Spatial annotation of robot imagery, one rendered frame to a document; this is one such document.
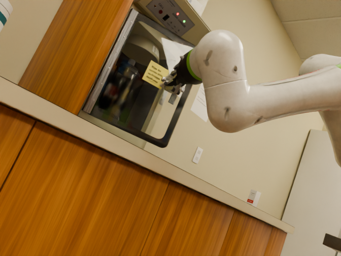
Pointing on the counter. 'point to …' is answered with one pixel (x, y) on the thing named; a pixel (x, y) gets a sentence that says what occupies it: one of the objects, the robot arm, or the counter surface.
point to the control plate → (169, 9)
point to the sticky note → (155, 74)
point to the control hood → (185, 6)
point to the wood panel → (74, 51)
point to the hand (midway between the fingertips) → (168, 82)
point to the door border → (110, 61)
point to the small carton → (196, 5)
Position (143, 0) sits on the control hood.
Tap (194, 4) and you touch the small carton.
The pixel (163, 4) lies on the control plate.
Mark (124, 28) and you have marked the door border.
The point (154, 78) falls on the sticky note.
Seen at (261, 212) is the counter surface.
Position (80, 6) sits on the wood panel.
